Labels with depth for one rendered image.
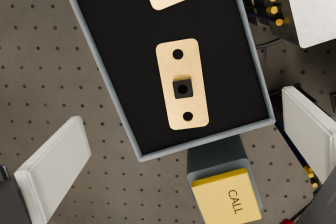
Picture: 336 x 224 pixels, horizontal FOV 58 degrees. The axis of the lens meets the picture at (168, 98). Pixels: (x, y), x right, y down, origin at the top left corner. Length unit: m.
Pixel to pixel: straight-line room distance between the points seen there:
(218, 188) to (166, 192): 0.58
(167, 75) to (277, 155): 0.62
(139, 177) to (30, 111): 0.35
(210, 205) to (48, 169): 0.21
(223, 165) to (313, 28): 0.17
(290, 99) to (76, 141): 0.13
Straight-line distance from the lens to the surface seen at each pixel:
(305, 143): 0.17
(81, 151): 0.20
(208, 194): 0.33
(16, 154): 0.97
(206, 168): 0.34
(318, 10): 0.35
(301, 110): 0.17
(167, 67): 0.28
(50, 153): 0.17
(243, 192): 0.34
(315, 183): 0.53
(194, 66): 0.28
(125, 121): 0.29
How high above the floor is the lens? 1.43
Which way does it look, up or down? 72 degrees down
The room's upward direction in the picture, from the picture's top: 167 degrees counter-clockwise
